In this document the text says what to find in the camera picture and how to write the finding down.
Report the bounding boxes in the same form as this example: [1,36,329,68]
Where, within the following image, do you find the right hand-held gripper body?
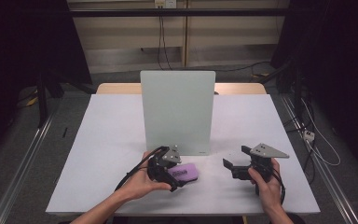
[230,142,290,184]

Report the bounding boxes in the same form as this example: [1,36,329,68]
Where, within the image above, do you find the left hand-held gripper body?
[146,145,183,185]

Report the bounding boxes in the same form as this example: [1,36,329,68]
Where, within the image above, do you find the purple whiteboard eraser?
[167,162,200,183]

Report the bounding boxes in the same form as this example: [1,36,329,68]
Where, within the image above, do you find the frosted glass whiteboard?
[140,70,216,157]

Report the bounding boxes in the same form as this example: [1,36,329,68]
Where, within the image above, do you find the person's left hand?
[117,150,172,203]

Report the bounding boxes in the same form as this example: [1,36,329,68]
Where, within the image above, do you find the person's right hand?
[247,158,282,213]

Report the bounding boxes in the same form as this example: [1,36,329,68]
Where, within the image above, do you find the white table mat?
[45,93,322,217]

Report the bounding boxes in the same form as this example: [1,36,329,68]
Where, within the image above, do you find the wooden table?
[95,82,268,96]

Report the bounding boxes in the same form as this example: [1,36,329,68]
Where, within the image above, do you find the black curtain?
[0,0,93,169]
[270,0,358,175]

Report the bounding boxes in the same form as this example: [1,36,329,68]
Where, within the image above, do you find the black metal stand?
[35,69,65,129]

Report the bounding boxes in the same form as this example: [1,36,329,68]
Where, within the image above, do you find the black horizontal bar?
[69,7,291,18]

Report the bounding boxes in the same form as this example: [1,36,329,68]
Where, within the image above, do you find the left hand-held gripper cable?
[114,146,169,192]

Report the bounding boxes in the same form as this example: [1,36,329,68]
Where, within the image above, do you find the hand-held gripper cable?
[114,146,169,192]
[270,169,287,206]

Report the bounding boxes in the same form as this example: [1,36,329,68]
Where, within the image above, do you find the right hand-held gripper cable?
[270,169,287,206]

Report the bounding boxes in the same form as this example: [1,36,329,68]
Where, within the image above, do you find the metal floor rail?
[0,113,57,224]
[280,93,358,224]

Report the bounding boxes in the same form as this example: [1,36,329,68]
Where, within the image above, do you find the white cable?
[300,98,342,167]

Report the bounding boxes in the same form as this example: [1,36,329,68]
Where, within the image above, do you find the black hanging cables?
[157,15,173,71]

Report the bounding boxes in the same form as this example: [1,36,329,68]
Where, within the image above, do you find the white wall socket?
[154,0,178,9]

